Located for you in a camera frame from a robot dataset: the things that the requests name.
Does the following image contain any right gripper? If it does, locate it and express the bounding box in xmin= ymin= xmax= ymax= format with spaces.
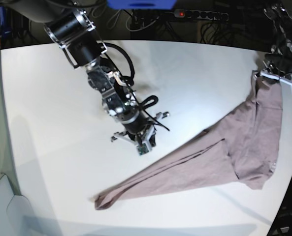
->
xmin=122 ymin=112 xmax=156 ymax=148

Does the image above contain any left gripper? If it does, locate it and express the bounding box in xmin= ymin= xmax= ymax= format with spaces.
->
xmin=263 ymin=54 xmax=292 ymax=77

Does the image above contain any blue box overhead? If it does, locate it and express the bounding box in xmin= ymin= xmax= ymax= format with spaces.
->
xmin=107 ymin=0 xmax=177 ymax=10

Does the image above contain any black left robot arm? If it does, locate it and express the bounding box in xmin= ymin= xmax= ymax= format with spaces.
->
xmin=263 ymin=0 xmax=292 ymax=76

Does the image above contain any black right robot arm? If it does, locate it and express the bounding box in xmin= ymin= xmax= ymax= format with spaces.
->
xmin=2 ymin=0 xmax=169 ymax=154

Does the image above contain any mauve t-shirt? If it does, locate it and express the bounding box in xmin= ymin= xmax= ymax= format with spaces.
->
xmin=94 ymin=77 xmax=283 ymax=210

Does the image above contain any black power strip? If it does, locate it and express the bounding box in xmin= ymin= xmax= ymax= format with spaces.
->
xmin=173 ymin=9 xmax=229 ymax=22

